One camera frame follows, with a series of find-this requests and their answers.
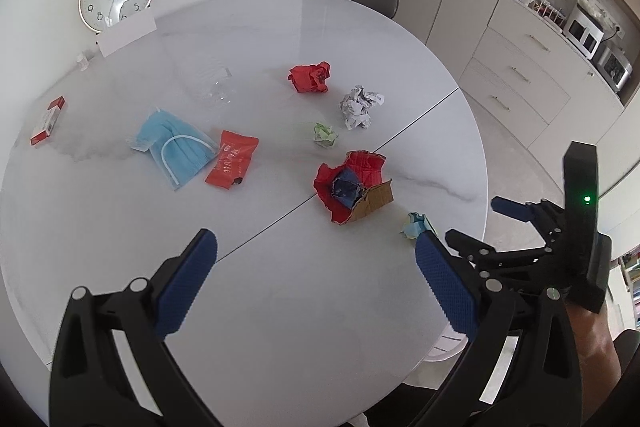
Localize beige drawer unit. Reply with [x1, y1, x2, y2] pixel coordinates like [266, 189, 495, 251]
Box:
[459, 0, 627, 152]

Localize green crumpled paper ball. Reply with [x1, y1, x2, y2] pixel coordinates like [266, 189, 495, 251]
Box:
[312, 123, 339, 149]

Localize white folded card box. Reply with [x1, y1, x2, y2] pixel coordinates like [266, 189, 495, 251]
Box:
[95, 14, 157, 58]

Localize silver toaster oven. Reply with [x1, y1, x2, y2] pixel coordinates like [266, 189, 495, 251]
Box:
[596, 43, 634, 92]

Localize wire dish rack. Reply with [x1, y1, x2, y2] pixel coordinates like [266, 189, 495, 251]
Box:
[529, 0, 570, 30]

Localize clear plastic bag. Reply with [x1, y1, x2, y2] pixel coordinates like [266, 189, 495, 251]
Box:
[175, 57, 236, 108]

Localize red snack wrapper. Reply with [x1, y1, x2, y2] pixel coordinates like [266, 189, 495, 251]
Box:
[205, 130, 260, 188]

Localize blue face mask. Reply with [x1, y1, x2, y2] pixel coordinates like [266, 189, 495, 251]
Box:
[131, 108, 219, 191]

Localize small blue-green crumpled paper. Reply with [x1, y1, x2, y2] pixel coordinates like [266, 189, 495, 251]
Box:
[400, 212, 437, 240]

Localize red and white medicine box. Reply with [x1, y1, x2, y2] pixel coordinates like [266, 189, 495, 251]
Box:
[29, 96, 67, 148]

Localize white microwave oven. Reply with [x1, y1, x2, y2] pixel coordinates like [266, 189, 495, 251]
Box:
[564, 3, 607, 60]

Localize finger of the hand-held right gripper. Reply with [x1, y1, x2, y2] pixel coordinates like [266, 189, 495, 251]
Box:
[445, 229, 572, 294]
[491, 196, 567, 249]

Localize white crumpled paper ball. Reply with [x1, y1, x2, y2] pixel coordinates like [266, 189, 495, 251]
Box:
[340, 85, 387, 131]

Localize red crumpled paper ball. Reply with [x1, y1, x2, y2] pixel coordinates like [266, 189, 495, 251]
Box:
[288, 62, 332, 95]

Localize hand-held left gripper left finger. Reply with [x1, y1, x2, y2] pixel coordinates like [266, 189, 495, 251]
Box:
[48, 228, 223, 427]

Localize crushed red cardboard box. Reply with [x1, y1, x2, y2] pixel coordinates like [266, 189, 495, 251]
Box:
[313, 150, 394, 224]

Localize white table base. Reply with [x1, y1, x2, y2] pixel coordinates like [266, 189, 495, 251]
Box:
[422, 327, 471, 362]

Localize person's right forearm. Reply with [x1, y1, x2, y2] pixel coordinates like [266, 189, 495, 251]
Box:
[565, 297, 628, 427]

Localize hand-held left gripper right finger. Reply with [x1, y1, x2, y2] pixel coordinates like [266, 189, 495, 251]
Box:
[415, 231, 583, 427]

